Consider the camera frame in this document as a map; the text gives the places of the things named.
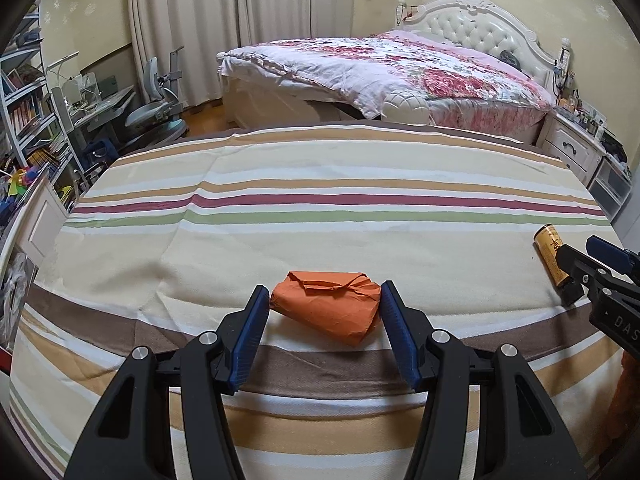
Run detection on orange paper wrapper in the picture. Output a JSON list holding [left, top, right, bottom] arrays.
[[270, 271, 381, 347]]

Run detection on orange label dark bottle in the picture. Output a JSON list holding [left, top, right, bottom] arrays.
[[533, 224, 584, 308]]

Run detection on clear plastic drawer unit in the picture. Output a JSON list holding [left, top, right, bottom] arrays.
[[588, 156, 631, 221]]

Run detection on white two-drawer nightstand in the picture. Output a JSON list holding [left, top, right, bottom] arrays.
[[536, 112, 605, 188]]

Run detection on striped bed sheet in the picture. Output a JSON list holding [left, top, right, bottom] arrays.
[[9, 122, 622, 479]]

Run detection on grey office chair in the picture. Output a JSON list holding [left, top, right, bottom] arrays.
[[125, 46, 189, 146]]

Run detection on floral pink quilt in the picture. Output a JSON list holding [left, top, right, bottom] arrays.
[[217, 30, 553, 134]]

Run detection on grey study desk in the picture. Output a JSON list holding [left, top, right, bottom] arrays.
[[49, 49, 138, 162]]

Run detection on bookshelf with books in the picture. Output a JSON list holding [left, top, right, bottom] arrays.
[[1, 3, 86, 210]]

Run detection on beige curtains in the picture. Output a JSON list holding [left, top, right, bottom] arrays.
[[128, 0, 354, 106]]

